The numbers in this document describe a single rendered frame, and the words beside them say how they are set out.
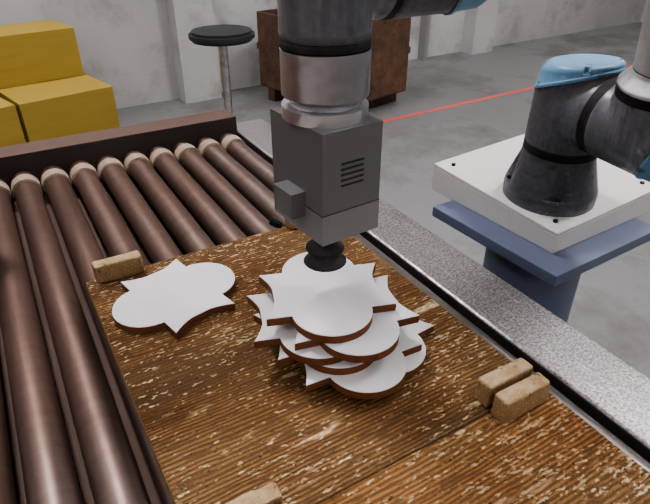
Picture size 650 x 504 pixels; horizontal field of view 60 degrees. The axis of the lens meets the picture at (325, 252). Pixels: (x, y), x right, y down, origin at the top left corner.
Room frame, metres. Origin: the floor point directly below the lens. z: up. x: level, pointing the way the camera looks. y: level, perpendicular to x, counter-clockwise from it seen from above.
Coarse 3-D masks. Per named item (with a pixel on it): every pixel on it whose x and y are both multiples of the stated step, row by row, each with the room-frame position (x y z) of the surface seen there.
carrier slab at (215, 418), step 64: (192, 256) 0.63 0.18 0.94; (256, 256) 0.63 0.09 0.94; (448, 320) 0.50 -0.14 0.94; (128, 384) 0.40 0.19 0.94; (192, 384) 0.40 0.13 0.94; (256, 384) 0.40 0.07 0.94; (448, 384) 0.40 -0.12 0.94; (192, 448) 0.32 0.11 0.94; (256, 448) 0.32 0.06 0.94; (320, 448) 0.32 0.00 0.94; (384, 448) 0.32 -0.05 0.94
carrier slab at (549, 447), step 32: (544, 416) 0.36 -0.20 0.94; (576, 416) 0.36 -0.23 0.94; (448, 448) 0.32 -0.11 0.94; (480, 448) 0.32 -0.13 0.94; (512, 448) 0.32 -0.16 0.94; (544, 448) 0.32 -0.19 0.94; (576, 448) 0.32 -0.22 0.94; (608, 448) 0.32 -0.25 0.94; (384, 480) 0.29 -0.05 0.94; (416, 480) 0.29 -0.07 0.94; (448, 480) 0.29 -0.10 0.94; (480, 480) 0.29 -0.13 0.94; (512, 480) 0.29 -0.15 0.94; (544, 480) 0.29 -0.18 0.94; (576, 480) 0.29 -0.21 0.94; (608, 480) 0.29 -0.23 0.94; (640, 480) 0.29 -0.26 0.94
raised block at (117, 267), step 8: (120, 256) 0.59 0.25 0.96; (128, 256) 0.59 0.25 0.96; (136, 256) 0.59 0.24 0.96; (96, 264) 0.57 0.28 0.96; (104, 264) 0.57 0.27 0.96; (112, 264) 0.58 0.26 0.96; (120, 264) 0.58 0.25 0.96; (128, 264) 0.59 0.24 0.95; (136, 264) 0.59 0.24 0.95; (96, 272) 0.57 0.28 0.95; (104, 272) 0.57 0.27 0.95; (112, 272) 0.58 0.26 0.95; (120, 272) 0.58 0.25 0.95; (128, 272) 0.58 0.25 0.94; (136, 272) 0.59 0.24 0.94; (96, 280) 0.57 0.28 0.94; (104, 280) 0.57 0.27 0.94; (112, 280) 0.58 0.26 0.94
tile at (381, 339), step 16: (384, 288) 0.49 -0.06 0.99; (400, 304) 0.46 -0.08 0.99; (384, 320) 0.44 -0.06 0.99; (400, 320) 0.44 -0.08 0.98; (416, 320) 0.44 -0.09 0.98; (368, 336) 0.41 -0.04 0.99; (384, 336) 0.41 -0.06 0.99; (336, 352) 0.39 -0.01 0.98; (352, 352) 0.39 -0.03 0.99; (368, 352) 0.39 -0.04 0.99; (384, 352) 0.39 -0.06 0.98
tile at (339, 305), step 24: (288, 264) 0.52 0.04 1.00; (360, 264) 0.52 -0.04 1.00; (288, 288) 0.48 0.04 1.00; (312, 288) 0.48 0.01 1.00; (336, 288) 0.48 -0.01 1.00; (360, 288) 0.48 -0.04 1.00; (288, 312) 0.44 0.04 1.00; (312, 312) 0.44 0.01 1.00; (336, 312) 0.44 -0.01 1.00; (360, 312) 0.44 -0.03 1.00; (312, 336) 0.41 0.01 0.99; (336, 336) 0.40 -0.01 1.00
